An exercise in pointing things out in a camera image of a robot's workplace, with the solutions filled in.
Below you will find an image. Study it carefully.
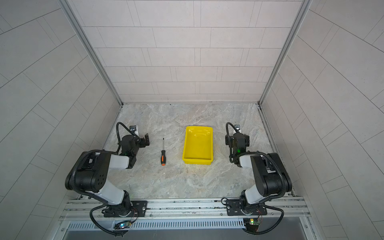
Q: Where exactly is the orange black handled screwdriver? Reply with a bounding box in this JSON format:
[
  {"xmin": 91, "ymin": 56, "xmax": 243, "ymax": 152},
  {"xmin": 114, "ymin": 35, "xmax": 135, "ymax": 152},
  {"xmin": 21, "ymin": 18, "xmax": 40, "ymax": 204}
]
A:
[{"xmin": 161, "ymin": 138, "xmax": 166, "ymax": 166}]

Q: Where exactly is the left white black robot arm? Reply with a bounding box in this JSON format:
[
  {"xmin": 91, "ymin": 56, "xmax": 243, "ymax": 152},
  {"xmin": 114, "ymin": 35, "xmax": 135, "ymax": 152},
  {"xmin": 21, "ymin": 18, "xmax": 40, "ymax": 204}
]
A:
[{"xmin": 65, "ymin": 134, "xmax": 150, "ymax": 218}]

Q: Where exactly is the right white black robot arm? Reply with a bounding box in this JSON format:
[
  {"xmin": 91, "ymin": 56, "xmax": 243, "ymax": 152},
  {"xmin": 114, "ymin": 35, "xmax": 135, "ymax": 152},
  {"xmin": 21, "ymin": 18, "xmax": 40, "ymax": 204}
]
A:
[{"xmin": 225, "ymin": 132, "xmax": 292, "ymax": 215}]

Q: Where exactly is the yellow plastic bin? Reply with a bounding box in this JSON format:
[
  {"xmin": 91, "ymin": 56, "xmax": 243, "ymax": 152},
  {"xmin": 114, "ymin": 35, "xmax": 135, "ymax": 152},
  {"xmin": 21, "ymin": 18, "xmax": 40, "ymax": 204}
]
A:
[{"xmin": 182, "ymin": 126, "xmax": 214, "ymax": 165}]

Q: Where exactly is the left green circuit board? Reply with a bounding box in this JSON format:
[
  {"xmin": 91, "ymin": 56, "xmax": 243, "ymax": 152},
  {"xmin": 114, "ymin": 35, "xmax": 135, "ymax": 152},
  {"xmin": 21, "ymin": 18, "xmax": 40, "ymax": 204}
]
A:
[{"xmin": 114, "ymin": 221, "xmax": 132, "ymax": 230}]

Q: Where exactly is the green circuit board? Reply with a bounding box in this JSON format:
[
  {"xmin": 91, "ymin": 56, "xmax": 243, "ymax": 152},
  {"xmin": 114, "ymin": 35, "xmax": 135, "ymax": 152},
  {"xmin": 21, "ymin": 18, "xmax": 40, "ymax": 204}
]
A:
[
  {"xmin": 243, "ymin": 219, "xmax": 260, "ymax": 233},
  {"xmin": 114, "ymin": 221, "xmax": 132, "ymax": 230}
]

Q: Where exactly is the right green circuit board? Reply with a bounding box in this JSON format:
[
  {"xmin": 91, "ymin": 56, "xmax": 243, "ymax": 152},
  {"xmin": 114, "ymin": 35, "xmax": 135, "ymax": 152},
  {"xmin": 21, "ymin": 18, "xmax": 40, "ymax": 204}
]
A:
[{"xmin": 243, "ymin": 219, "xmax": 260, "ymax": 233}]

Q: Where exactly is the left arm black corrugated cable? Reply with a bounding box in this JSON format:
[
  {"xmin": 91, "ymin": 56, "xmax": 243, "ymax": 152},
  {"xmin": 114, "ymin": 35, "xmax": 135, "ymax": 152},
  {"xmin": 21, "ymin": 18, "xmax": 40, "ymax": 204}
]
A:
[{"xmin": 115, "ymin": 121, "xmax": 139, "ymax": 154}]

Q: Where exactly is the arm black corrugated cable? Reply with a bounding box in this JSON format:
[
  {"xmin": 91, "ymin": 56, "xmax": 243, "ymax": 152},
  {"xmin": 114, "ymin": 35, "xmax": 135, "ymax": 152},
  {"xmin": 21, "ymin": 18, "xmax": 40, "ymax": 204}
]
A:
[
  {"xmin": 115, "ymin": 121, "xmax": 139, "ymax": 154},
  {"xmin": 225, "ymin": 122, "xmax": 241, "ymax": 142}
]

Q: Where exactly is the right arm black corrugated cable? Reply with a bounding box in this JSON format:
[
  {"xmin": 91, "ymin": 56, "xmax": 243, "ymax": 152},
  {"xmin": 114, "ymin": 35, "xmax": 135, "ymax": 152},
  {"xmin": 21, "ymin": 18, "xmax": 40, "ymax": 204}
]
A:
[{"xmin": 225, "ymin": 122, "xmax": 241, "ymax": 142}]

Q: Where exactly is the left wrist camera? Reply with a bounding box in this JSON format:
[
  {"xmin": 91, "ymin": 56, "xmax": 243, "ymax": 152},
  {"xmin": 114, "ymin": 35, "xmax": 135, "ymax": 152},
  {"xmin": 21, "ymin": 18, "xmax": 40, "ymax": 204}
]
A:
[{"xmin": 129, "ymin": 125, "xmax": 139, "ymax": 136}]

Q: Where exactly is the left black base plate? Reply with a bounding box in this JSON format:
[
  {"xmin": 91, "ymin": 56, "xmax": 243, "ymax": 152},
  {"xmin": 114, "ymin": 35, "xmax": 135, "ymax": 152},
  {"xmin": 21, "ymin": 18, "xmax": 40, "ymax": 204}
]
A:
[{"xmin": 102, "ymin": 201, "xmax": 148, "ymax": 218}]

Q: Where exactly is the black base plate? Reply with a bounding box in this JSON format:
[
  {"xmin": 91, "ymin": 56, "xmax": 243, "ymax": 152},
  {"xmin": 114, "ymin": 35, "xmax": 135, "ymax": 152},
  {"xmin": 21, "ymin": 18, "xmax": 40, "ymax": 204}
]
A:
[
  {"xmin": 102, "ymin": 201, "xmax": 148, "ymax": 218},
  {"xmin": 222, "ymin": 198, "xmax": 268, "ymax": 216}
]

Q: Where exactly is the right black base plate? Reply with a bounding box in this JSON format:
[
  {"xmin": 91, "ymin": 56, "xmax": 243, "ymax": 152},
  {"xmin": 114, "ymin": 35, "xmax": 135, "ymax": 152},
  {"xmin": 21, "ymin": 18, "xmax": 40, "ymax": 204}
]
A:
[{"xmin": 222, "ymin": 198, "xmax": 268, "ymax": 216}]

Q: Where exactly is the aluminium mounting rail frame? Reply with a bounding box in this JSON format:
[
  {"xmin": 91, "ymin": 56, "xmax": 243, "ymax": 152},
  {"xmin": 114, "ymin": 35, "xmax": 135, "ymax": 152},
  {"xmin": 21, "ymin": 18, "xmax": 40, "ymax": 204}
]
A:
[{"xmin": 47, "ymin": 194, "xmax": 321, "ymax": 240}]

